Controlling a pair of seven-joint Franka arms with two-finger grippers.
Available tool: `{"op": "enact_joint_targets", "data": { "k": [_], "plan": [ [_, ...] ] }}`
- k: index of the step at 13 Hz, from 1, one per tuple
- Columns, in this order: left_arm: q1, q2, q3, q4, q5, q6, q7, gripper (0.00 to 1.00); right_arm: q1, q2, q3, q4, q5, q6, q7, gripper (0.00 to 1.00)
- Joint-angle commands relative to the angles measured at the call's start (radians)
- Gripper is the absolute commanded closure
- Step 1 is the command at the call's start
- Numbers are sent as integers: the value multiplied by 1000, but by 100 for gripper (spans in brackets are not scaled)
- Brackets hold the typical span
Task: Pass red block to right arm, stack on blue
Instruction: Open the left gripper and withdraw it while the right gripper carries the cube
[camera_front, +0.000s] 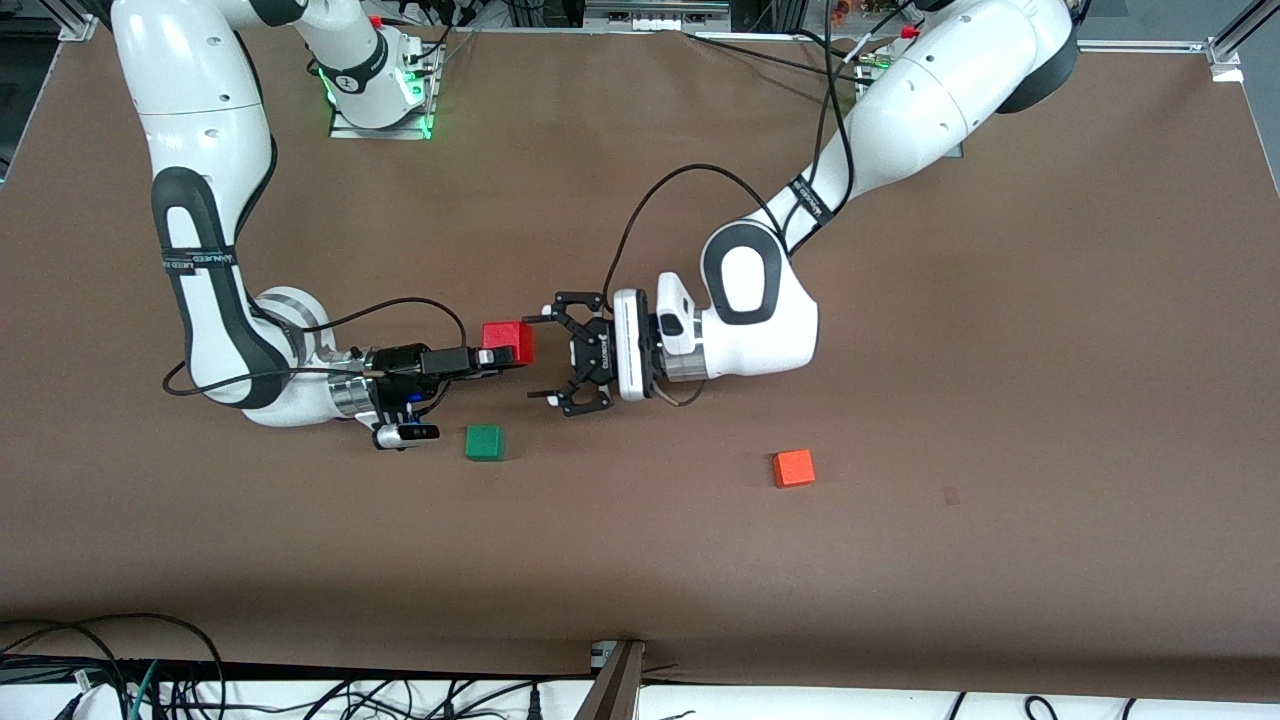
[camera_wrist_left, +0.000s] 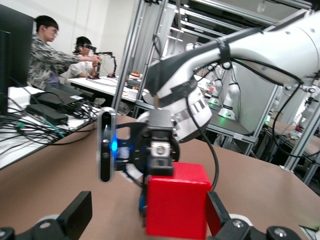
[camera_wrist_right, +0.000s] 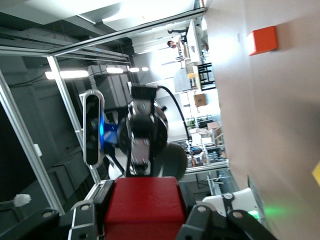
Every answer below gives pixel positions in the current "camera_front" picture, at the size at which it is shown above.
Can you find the red cube block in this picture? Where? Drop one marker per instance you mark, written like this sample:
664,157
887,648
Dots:
510,340

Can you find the small orange background object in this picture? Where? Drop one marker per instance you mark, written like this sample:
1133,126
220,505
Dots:
838,10

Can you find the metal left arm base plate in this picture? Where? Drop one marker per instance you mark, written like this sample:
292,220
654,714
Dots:
960,151

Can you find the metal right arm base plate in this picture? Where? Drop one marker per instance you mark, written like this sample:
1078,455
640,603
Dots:
350,132

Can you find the metal camera mount pole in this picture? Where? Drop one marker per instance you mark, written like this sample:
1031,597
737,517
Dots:
615,692

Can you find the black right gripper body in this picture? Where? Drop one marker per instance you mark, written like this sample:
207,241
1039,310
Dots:
398,362

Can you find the aluminium frame with sockets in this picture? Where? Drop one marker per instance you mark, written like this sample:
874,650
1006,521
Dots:
655,18

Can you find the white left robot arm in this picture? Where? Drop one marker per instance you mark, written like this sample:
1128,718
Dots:
930,110

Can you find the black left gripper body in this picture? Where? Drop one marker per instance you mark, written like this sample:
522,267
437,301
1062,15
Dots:
592,356

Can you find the orange cube block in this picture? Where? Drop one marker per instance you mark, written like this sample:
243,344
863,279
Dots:
793,468

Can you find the brown table mat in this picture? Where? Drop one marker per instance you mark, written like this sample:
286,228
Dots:
640,560

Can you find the aluminium corner bracket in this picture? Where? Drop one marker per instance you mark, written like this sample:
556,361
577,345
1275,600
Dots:
78,28
1225,60

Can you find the aluminium table rail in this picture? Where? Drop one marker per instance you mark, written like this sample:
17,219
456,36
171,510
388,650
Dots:
1140,45

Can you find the green cube block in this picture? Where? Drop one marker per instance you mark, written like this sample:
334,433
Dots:
484,443

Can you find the small metal clamp bracket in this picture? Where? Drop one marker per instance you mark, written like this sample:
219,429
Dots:
600,655

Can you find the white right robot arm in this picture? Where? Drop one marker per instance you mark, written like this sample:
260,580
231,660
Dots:
200,130

